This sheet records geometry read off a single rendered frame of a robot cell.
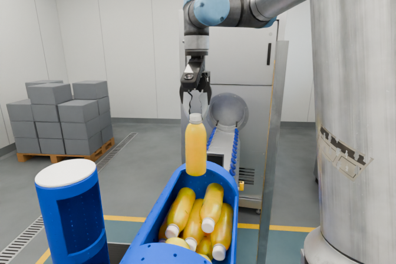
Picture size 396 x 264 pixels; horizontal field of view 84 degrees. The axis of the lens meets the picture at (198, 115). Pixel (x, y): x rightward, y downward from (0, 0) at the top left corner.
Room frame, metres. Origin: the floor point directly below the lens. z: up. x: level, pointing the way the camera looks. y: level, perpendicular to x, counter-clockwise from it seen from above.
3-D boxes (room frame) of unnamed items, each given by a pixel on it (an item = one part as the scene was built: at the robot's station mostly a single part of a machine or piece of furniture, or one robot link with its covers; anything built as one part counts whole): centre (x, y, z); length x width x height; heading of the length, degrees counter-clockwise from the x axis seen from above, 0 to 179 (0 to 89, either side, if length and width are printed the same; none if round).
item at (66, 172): (1.04, 0.69, 1.03); 0.28 x 0.28 x 0.01
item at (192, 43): (0.70, 0.01, 1.66); 0.08 x 0.08 x 0.05
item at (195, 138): (0.67, 0.01, 1.34); 0.07 x 0.07 x 0.19
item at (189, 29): (0.69, 0.00, 1.74); 0.09 x 0.08 x 0.11; 17
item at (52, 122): (3.48, 2.20, 0.59); 1.20 x 0.80 x 1.19; 85
